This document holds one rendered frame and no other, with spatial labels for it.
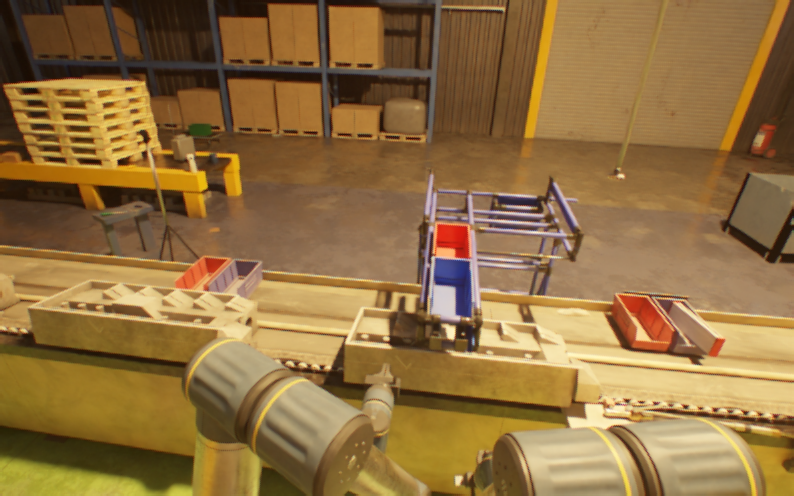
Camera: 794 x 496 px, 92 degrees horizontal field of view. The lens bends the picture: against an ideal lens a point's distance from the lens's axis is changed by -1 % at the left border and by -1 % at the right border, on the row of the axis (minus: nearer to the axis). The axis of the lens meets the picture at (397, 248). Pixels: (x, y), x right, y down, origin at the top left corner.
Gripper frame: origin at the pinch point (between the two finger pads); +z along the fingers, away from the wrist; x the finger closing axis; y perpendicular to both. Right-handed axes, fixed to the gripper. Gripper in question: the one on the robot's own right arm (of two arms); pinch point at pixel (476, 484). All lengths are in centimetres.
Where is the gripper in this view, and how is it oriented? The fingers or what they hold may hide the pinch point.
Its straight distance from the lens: 179.5
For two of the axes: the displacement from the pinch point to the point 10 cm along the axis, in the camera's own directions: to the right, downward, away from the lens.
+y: -0.3, 7.8, -6.2
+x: 10.0, 0.6, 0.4
